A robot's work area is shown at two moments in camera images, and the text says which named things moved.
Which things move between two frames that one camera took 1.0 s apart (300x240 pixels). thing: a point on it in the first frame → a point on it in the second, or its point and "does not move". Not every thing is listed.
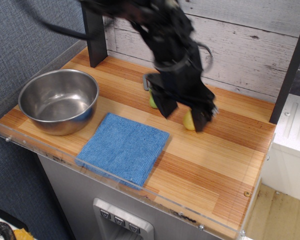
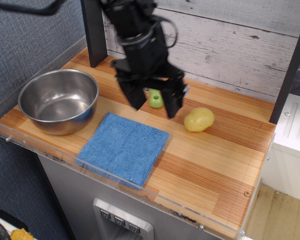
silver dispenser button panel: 115,223 does not move
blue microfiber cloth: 126,150 does not move
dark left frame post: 93,19 does not move
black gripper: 185,83 → 148,61
